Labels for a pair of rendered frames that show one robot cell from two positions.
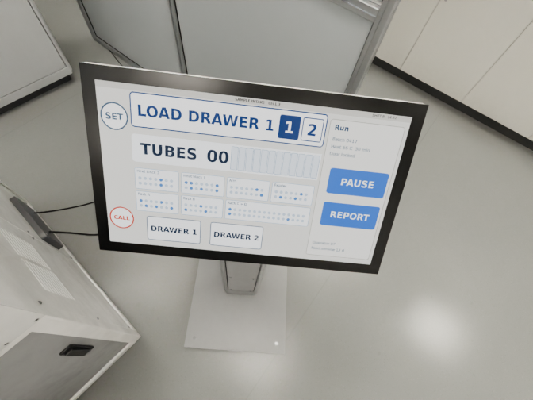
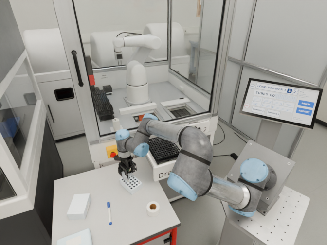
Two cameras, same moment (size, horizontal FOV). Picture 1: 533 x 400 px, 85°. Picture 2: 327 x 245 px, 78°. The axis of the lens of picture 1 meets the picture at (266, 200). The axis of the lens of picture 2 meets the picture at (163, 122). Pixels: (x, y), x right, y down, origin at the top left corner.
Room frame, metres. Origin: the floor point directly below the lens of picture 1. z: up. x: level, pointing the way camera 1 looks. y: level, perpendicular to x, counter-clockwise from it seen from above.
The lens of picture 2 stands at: (-1.43, -0.03, 1.77)
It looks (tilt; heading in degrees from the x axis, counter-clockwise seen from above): 32 degrees down; 34
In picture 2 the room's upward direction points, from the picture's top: straight up
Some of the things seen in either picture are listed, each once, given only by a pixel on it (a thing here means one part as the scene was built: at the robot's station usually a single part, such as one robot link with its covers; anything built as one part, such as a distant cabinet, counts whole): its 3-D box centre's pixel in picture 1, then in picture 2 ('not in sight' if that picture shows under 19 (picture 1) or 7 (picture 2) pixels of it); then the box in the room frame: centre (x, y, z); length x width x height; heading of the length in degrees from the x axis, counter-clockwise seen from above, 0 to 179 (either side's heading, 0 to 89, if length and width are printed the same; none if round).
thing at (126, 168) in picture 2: not in sight; (126, 163); (-0.83, 0.63, 0.95); 0.09 x 0.08 x 0.12; 79
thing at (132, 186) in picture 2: not in sight; (131, 183); (-0.83, 0.63, 0.78); 0.12 x 0.08 x 0.04; 79
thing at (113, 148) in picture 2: not in sight; (112, 151); (-0.75, 0.86, 0.88); 0.07 x 0.05 x 0.07; 148
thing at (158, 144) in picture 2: not in sight; (162, 149); (-0.53, 0.59, 0.87); 0.22 x 0.18 x 0.06; 58
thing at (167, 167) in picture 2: not in sight; (175, 167); (-0.63, 0.42, 0.87); 0.29 x 0.02 x 0.11; 148
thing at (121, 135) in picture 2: not in sight; (123, 140); (-0.83, 0.64, 1.11); 0.09 x 0.08 x 0.11; 89
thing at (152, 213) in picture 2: not in sight; (153, 208); (-0.89, 0.41, 0.78); 0.07 x 0.07 x 0.04
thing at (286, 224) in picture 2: not in sight; (255, 205); (-0.49, -0.05, 0.70); 0.45 x 0.44 x 0.12; 82
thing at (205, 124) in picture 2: not in sight; (193, 130); (-0.20, 0.52, 0.87); 0.29 x 0.02 x 0.11; 148
